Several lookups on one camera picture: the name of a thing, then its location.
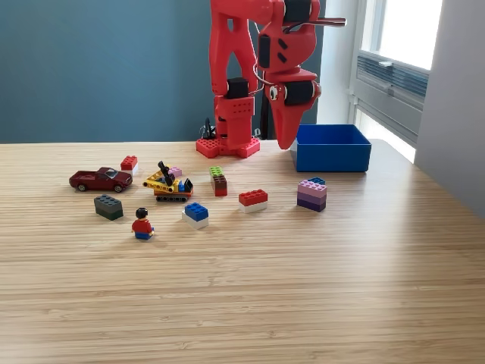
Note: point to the long red white brick stack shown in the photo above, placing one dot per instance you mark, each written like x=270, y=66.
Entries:
x=253, y=199

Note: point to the pink purple brick stack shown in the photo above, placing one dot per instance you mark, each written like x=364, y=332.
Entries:
x=311, y=195

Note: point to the blue white brick stack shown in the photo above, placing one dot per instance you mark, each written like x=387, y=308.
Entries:
x=196, y=214

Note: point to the yellow toy digger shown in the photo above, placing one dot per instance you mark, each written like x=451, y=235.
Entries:
x=172, y=189

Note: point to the grey brick stack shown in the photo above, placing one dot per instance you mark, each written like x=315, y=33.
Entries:
x=110, y=208

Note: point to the small red white brick stack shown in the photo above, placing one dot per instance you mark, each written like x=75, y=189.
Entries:
x=129, y=163

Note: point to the grey window vent unit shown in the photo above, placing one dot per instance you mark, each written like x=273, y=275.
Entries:
x=401, y=76

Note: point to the white window frame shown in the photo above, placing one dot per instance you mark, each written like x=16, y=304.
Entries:
x=373, y=22

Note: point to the blue plastic bin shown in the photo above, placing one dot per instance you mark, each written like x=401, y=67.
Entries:
x=333, y=157

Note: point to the dark red toy pickup car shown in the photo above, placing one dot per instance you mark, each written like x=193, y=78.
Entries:
x=100, y=181

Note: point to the green brown red brick stack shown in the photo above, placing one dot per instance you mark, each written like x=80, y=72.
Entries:
x=219, y=184

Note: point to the toy figure red shirt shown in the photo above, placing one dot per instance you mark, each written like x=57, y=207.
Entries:
x=142, y=226

